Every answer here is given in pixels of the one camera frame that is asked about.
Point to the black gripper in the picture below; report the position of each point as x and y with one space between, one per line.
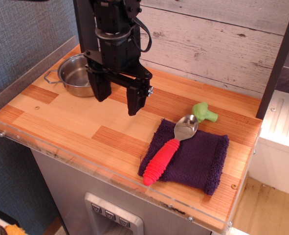
118 62

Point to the red handled metal spoon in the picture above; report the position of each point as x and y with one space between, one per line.
184 129

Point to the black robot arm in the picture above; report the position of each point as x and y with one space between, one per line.
117 19

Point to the purple towel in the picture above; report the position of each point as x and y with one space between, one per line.
199 161

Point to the small steel pot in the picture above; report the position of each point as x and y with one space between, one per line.
72 73

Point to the green toy broccoli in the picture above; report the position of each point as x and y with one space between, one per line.
201 112

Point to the grey toy fridge cabinet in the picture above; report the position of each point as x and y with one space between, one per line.
91 206

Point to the clear acrylic edge guard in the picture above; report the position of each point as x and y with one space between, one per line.
113 150

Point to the white toy sink unit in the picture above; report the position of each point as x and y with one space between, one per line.
270 162

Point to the dark vertical post right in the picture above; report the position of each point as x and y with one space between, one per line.
274 76

